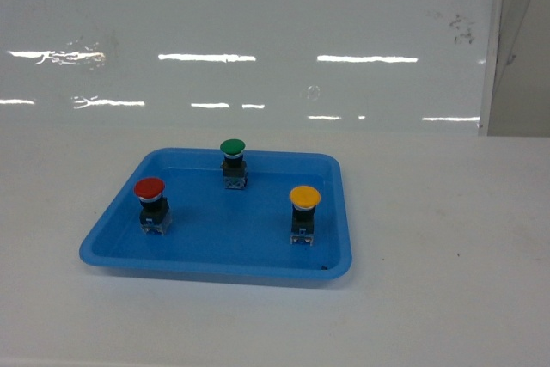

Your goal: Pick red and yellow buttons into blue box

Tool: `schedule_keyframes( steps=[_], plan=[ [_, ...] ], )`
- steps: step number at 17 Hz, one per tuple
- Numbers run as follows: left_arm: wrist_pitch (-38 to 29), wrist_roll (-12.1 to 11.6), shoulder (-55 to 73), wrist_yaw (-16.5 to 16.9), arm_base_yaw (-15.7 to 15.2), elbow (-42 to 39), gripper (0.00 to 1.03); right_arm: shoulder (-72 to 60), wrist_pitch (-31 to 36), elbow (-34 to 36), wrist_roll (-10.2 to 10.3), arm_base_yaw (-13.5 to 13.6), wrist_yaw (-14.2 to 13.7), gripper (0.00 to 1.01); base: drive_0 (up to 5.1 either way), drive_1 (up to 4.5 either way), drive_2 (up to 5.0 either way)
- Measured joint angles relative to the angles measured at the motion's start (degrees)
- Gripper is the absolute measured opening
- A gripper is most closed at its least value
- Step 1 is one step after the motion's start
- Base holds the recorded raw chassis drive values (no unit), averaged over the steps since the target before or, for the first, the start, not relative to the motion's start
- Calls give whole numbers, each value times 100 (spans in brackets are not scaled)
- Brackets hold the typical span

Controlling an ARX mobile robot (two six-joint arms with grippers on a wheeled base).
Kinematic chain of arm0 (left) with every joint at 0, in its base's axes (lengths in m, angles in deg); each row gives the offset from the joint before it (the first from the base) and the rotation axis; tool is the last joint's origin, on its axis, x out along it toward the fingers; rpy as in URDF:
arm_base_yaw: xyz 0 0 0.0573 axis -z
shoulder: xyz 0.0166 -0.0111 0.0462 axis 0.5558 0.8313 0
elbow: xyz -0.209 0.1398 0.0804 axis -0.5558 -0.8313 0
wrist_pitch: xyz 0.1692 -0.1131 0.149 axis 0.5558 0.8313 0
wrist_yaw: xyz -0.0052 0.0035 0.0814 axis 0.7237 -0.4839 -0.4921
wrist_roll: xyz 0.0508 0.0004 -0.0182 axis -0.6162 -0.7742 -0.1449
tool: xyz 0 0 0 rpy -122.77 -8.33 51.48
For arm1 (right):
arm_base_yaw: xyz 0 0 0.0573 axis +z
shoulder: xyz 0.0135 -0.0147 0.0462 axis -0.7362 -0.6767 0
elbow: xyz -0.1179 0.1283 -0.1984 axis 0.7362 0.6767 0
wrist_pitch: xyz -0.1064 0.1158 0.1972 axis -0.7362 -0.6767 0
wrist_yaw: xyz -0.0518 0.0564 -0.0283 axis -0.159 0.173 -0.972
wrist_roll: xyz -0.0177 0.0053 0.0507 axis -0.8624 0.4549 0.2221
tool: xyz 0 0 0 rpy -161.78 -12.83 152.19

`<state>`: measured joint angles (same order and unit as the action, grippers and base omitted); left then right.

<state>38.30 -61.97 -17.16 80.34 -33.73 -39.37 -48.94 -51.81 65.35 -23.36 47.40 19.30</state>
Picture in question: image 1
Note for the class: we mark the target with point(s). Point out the red mushroom push button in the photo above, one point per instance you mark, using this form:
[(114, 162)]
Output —
[(155, 214)]

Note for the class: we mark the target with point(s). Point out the yellow mushroom push button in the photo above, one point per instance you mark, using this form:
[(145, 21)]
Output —
[(304, 200)]

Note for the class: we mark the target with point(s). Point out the white wall panel edge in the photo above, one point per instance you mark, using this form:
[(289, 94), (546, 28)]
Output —
[(515, 99)]

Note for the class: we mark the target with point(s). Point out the green mushroom push button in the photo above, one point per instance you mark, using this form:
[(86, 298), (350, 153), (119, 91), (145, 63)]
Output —
[(234, 167)]

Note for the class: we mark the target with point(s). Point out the blue plastic tray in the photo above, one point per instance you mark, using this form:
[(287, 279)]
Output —
[(220, 233)]

